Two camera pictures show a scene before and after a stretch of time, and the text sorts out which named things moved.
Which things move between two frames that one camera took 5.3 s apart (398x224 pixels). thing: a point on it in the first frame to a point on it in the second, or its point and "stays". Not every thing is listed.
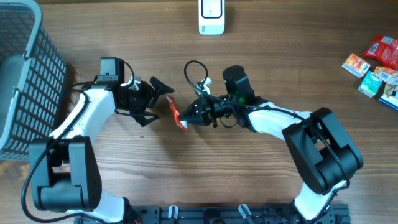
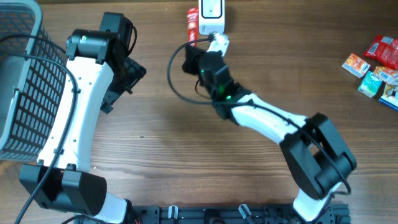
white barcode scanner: [211, 17] stays
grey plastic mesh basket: [33, 78] stays
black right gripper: [203, 117] to [193, 58]
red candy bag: [385, 48] stays
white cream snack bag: [390, 96] stays
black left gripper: [151, 98] to [136, 71]
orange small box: [356, 65] stays
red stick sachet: [183, 124] to [193, 25]
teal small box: [369, 85] stays
